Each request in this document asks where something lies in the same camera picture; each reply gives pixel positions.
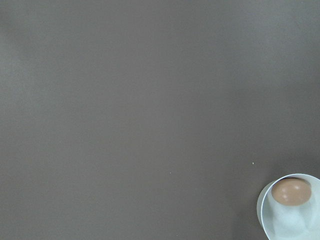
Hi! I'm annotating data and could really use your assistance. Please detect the brown egg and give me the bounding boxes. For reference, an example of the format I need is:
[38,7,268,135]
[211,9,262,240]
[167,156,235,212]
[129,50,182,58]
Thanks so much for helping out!
[271,178,312,206]

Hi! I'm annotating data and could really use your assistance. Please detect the white ceramic bowl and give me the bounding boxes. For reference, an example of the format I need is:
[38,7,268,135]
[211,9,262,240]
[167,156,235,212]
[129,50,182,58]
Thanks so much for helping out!
[256,173,320,240]

